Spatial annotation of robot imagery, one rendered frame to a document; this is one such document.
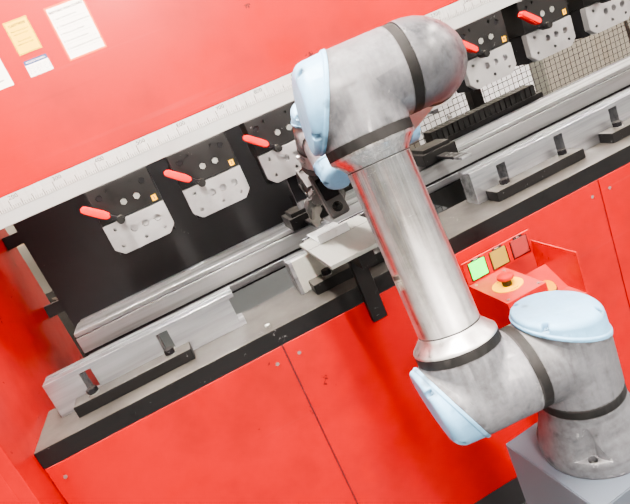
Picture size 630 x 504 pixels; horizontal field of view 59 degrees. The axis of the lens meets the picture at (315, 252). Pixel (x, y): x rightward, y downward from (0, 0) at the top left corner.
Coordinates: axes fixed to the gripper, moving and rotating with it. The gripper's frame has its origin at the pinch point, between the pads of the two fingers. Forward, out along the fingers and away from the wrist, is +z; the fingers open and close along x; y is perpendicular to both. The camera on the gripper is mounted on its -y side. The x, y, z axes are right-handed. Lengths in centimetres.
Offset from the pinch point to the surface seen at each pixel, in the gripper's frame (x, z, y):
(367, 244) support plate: -2.4, -6.8, -15.3
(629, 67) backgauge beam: -128, 27, 21
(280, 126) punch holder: 0.7, -15.4, 20.6
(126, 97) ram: 31, -30, 33
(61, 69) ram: 41, -38, 40
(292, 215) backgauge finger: 2.6, 19.8, 21.2
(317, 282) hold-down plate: 8.3, 12.4, -7.3
